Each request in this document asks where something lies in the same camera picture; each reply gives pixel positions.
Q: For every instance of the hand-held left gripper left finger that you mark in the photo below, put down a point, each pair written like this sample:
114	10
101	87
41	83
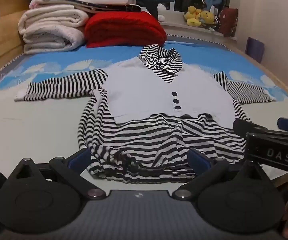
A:
80	157

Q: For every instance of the white window sill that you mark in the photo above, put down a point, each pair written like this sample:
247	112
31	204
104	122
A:
196	31

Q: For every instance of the black white striped dress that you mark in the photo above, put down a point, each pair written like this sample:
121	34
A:
139	90

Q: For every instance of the yellow duck plush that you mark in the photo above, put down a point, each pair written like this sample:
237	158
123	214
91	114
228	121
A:
207	17
193	12

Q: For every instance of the blue white printed bed sheet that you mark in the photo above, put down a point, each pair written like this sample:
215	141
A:
46	120

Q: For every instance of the dark red pillow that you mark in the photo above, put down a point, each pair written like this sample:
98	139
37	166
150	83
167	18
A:
228	21

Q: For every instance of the white plush toy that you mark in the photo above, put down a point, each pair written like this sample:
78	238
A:
161	11

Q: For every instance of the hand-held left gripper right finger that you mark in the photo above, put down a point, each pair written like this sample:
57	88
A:
199	160

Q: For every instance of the red folded blanket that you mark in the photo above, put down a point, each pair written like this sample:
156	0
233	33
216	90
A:
124	28

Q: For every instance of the cream folded blanket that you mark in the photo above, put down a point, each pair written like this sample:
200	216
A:
51	27

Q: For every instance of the dark patterned folded garment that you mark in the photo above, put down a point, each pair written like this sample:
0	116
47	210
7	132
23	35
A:
109	7

